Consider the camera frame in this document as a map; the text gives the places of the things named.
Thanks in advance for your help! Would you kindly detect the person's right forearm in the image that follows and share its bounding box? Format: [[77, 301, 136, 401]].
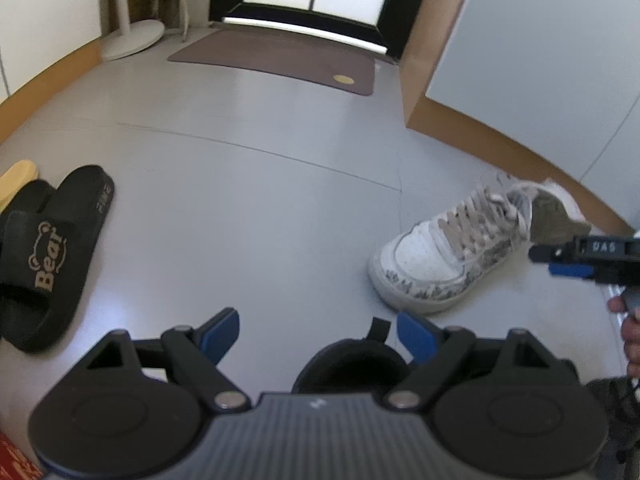
[[582, 375, 640, 480]]

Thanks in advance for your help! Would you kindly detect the yellow slipper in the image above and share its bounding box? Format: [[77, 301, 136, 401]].
[[0, 160, 40, 211]]

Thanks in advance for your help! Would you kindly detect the person's right hand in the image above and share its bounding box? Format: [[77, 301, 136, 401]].
[[606, 294, 640, 377]]

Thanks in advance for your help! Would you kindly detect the brown doormat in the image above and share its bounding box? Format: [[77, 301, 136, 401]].
[[167, 27, 376, 97]]

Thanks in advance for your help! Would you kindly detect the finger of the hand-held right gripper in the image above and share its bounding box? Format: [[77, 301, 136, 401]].
[[527, 244, 571, 264], [547, 261, 598, 281]]

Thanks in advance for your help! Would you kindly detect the white cabinet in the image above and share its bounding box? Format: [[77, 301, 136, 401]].
[[401, 0, 640, 238]]

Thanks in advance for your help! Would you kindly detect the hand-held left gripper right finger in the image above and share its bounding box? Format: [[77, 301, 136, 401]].
[[385, 310, 561, 414]]

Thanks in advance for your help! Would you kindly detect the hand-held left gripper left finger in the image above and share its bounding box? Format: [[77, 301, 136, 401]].
[[85, 307, 252, 414]]

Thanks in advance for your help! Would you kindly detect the white standing fan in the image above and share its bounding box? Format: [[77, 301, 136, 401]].
[[100, 0, 166, 63]]

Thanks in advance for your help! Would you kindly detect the black lace-up sneaker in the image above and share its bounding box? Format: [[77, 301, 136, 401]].
[[291, 317, 413, 396]]

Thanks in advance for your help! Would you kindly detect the black slide sandal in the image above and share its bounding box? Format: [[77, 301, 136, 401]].
[[0, 164, 116, 353], [0, 180, 57, 241]]

